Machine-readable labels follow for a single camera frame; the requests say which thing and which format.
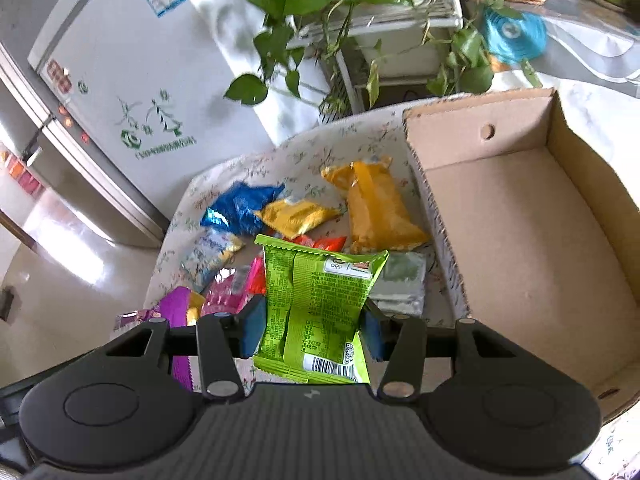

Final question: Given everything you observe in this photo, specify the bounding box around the white plant stand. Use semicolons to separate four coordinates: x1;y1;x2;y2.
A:
287;0;463;116

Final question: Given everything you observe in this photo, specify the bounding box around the floral cloth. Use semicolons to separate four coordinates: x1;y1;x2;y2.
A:
112;91;640;480

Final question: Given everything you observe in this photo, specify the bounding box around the pink snack packet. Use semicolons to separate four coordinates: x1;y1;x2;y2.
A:
200;260;266;318

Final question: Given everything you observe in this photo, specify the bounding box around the small yellow snack packet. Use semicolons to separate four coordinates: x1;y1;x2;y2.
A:
255;199;342;240

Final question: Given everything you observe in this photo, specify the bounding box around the shiny blue snack packet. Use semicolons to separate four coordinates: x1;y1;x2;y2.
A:
200;182;285;235

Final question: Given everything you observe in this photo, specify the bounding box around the white refrigerator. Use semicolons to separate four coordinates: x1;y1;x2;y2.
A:
0;0;276;248

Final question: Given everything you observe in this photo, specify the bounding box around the pale green clear packet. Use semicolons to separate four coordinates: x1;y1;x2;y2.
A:
370;251;428;317

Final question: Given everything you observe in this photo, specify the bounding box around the blue pleated fan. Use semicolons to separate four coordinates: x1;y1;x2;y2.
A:
482;7;548;66

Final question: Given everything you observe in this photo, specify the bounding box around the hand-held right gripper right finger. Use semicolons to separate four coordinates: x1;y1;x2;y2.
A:
361;300;521;403

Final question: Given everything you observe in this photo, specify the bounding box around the light blue white packet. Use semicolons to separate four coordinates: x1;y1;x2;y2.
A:
181;230;245;293

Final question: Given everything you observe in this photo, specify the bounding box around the large yellow snack packet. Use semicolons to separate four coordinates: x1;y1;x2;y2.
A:
321;156;431;255

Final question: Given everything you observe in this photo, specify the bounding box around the purple snack packet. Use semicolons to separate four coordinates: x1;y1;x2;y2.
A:
114;287;206;391

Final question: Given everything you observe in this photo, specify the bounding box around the cardboard box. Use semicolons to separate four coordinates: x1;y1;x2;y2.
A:
402;87;640;423

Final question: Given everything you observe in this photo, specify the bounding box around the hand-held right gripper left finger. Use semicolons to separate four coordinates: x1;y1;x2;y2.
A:
102;294;267;402

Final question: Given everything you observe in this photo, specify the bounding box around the clear plastic table cover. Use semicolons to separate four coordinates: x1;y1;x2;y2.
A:
530;0;640;86

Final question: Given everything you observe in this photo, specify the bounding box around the orange-red snack packet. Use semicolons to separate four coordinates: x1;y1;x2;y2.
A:
247;234;347;296

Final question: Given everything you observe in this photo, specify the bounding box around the green snack packet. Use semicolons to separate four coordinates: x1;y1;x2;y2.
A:
252;234;390;386

